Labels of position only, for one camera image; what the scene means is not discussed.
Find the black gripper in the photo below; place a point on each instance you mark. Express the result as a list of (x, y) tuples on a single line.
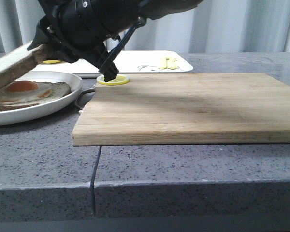
[(95, 30)]

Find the white bread slice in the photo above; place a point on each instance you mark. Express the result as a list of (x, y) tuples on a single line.
[(19, 62)]

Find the white round plate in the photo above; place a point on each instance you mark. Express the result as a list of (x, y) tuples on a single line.
[(38, 111)]

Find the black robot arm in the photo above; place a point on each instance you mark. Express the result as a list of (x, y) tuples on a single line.
[(156, 9)]

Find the white bear print tray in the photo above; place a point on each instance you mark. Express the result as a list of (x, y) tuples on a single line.
[(128, 61)]

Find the yellow lemon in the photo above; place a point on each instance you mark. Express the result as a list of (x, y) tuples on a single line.
[(49, 62)]

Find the lemon slice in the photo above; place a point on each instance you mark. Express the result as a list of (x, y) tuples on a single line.
[(119, 80)]

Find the fried egg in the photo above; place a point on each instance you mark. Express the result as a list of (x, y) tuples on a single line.
[(24, 91)]

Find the yellow plastic fork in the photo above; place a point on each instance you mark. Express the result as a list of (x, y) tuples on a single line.
[(163, 63)]

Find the yellow plastic knife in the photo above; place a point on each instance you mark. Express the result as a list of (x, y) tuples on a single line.
[(171, 63)]

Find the grey pleated curtain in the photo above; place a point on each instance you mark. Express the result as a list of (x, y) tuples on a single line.
[(215, 26)]

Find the wooden cutting board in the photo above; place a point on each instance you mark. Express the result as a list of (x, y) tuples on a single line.
[(208, 108)]

